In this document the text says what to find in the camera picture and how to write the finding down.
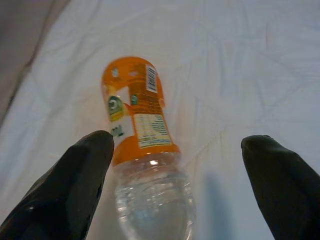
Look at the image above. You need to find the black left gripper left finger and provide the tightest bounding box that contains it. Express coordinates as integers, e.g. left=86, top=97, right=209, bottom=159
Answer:
left=0, top=130, right=115, bottom=240

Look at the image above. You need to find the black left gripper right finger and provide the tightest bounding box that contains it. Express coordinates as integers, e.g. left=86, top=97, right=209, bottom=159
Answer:
left=240, top=134, right=320, bottom=240

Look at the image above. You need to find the clear bottle orange label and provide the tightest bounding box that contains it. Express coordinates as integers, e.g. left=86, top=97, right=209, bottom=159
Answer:
left=101, top=56, right=197, bottom=240

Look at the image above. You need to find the white quilted bed sheet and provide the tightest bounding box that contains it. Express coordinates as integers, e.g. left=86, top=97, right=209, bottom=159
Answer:
left=0, top=0, right=320, bottom=240

